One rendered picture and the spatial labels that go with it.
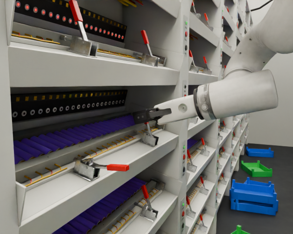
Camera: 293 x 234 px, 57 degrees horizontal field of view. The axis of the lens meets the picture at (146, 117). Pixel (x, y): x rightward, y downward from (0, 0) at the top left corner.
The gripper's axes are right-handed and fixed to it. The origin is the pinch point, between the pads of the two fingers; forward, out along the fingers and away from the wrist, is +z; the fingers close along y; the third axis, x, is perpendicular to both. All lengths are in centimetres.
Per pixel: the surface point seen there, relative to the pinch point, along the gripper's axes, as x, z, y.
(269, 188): -78, -16, 156
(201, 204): -47, 8, 57
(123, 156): -7.1, 0.1, -13.6
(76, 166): -5.3, 0.8, -27.5
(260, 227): -88, -9, 116
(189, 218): -46, 9, 41
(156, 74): 9.3, -6.3, 0.1
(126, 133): -3.1, 3.1, -4.5
